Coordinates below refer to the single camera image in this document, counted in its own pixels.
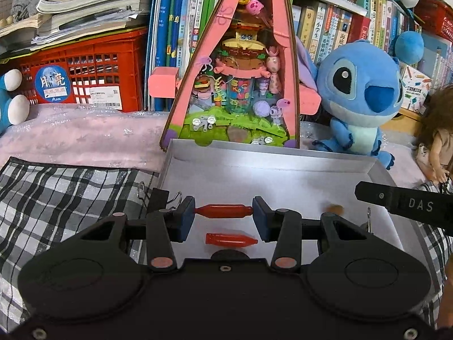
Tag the stack of worn books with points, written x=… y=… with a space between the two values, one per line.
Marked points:
x=88 y=7

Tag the pink triangular block house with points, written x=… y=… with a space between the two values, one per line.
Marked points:
x=240 y=78

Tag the pink fuzzy blanket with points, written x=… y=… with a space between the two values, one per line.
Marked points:
x=88 y=138

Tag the row of colourful books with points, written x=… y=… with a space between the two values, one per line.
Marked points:
x=170 y=24

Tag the white printed carton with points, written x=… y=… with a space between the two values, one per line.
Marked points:
x=417 y=88

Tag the person's right hand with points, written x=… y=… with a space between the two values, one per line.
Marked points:
x=447 y=290

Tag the blue plush ball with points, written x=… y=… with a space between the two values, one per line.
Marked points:
x=408 y=46

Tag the blue robot cat plush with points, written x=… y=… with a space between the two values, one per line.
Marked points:
x=16 y=109

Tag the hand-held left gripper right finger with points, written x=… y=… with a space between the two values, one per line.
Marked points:
x=261 y=219

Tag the row of tall picture books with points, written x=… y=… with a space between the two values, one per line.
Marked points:
x=439 y=60

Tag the white cardboard box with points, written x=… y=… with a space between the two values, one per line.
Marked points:
x=265 y=177

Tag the red plastic crate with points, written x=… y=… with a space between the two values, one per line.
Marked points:
x=106 y=60

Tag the red plastic basket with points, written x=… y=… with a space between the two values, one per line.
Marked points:
x=437 y=16

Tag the black white plaid blanket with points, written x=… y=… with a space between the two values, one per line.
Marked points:
x=70 y=198

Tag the red bottle-shaped toy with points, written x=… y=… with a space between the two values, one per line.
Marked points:
x=223 y=211
x=230 y=239

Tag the long-haired baby doll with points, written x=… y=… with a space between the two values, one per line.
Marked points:
x=435 y=124

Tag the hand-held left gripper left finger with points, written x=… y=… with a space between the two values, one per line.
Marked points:
x=184 y=219

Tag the blue alien plush toy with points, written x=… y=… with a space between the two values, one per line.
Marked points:
x=354 y=88

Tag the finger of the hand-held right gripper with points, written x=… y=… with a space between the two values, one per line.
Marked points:
x=400 y=200

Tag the brown round nut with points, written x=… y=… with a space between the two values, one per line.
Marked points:
x=334 y=209

